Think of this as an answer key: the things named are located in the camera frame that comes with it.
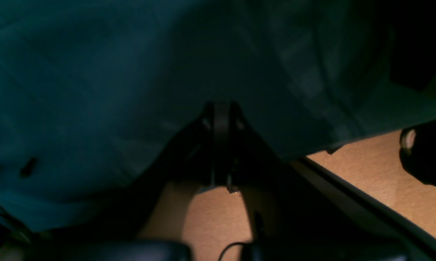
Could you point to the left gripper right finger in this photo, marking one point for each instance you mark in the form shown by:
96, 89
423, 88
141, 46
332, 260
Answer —
304, 212

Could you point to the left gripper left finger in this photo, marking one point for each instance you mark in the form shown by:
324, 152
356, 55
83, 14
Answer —
145, 223

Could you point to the blue table cloth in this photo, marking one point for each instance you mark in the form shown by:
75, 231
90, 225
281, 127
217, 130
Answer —
94, 89

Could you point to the tiny black part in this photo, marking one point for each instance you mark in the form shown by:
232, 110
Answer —
28, 168

